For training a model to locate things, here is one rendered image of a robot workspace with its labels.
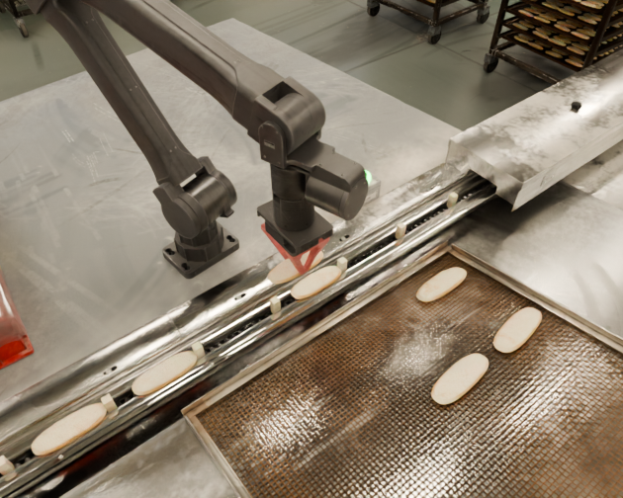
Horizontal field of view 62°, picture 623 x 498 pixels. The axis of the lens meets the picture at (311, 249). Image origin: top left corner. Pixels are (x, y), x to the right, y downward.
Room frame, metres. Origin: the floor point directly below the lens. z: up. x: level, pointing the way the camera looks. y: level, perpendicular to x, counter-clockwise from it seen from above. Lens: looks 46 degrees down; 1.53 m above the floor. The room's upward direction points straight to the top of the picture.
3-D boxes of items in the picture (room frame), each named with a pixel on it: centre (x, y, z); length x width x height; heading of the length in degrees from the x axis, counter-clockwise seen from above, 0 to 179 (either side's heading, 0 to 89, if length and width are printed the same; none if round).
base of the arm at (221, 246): (0.67, 0.20, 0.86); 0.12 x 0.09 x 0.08; 134
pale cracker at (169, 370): (0.39, 0.21, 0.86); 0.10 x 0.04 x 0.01; 128
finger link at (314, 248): (0.53, 0.02, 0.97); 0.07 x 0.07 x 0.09; 38
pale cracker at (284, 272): (0.54, 0.02, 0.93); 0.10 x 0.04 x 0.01; 128
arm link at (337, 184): (0.52, -0.01, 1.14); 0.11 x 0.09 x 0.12; 55
